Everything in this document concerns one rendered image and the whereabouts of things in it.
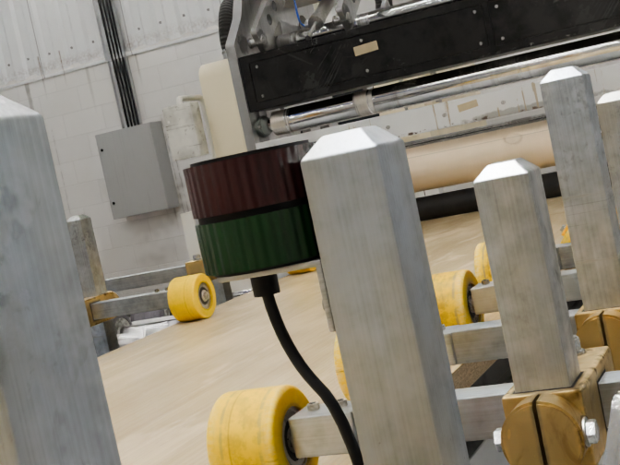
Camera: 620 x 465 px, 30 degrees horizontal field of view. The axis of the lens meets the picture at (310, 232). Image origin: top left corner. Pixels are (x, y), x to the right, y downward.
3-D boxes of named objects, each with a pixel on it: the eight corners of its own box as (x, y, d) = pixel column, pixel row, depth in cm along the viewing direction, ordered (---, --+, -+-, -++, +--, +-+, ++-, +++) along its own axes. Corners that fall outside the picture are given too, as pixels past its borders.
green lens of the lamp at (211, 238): (358, 239, 52) (349, 191, 52) (306, 260, 47) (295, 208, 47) (243, 259, 55) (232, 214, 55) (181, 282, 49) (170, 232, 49)
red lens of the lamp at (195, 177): (347, 184, 52) (337, 137, 52) (294, 200, 47) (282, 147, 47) (232, 208, 55) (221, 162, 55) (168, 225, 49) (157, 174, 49)
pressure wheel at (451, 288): (467, 254, 131) (458, 302, 125) (488, 304, 135) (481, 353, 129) (418, 262, 133) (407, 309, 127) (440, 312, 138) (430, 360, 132)
